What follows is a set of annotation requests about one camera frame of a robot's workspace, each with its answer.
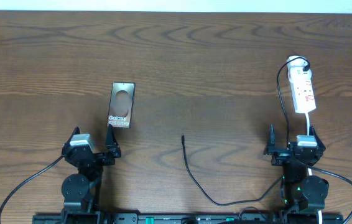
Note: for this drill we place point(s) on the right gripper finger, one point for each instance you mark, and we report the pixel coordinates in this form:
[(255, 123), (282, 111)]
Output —
[(271, 142), (313, 133)]

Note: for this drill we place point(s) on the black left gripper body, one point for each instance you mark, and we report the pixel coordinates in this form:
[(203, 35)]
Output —
[(99, 162)]

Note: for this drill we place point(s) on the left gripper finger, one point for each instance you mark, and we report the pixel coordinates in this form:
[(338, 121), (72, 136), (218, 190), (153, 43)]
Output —
[(111, 142), (74, 132)]

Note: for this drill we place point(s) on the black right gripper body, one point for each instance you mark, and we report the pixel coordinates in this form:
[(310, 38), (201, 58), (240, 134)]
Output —
[(280, 157)]

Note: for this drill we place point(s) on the white USB charger adapter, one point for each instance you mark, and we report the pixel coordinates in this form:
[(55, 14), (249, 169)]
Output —
[(298, 66)]

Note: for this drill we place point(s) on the white power strip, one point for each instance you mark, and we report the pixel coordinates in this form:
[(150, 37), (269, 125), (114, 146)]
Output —
[(302, 90)]

